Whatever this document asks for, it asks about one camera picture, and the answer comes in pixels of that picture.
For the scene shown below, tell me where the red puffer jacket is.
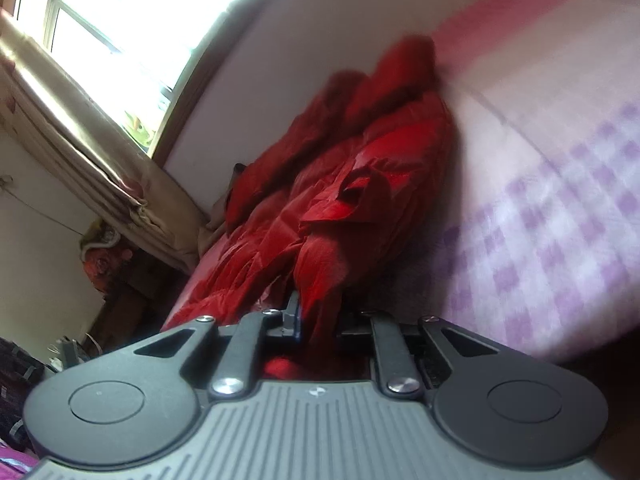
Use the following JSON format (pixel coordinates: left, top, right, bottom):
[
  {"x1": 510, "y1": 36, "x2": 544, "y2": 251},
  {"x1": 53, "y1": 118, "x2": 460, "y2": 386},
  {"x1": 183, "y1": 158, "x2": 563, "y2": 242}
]
[{"x1": 159, "y1": 34, "x2": 458, "y2": 380}]

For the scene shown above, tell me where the dark wooden dresser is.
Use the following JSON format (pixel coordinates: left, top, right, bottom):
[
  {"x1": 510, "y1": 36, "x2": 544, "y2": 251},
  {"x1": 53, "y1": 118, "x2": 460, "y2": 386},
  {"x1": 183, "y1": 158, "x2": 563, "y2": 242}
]
[{"x1": 81, "y1": 252, "x2": 188, "y2": 358}]

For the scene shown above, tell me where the brown folded cloth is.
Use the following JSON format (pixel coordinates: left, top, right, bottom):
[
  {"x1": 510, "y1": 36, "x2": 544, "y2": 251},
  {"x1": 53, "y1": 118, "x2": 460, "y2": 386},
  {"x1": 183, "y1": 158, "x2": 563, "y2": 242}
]
[{"x1": 198, "y1": 162, "x2": 246, "y2": 257}]

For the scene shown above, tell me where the red patterned object on dresser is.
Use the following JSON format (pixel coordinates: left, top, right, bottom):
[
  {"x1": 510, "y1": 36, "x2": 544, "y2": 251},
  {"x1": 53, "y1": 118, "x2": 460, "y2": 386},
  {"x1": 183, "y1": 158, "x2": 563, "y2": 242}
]
[{"x1": 79, "y1": 219, "x2": 134, "y2": 295}]

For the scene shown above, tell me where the pink checked bed sheet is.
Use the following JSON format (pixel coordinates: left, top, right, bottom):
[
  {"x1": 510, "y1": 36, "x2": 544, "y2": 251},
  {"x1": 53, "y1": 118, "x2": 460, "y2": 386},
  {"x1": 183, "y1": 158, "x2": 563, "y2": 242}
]
[{"x1": 166, "y1": 0, "x2": 639, "y2": 361}]

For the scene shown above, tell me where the beige patterned curtain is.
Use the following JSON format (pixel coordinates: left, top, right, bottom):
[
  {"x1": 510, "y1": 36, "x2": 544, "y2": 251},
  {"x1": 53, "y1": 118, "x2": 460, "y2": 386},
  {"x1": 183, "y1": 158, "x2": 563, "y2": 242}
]
[{"x1": 1, "y1": 12, "x2": 206, "y2": 273}]

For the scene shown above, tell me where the wooden window frame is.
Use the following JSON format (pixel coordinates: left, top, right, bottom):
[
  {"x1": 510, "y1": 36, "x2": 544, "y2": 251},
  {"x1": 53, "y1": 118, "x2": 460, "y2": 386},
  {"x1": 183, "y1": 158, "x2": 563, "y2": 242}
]
[{"x1": 1, "y1": 0, "x2": 260, "y2": 155}]

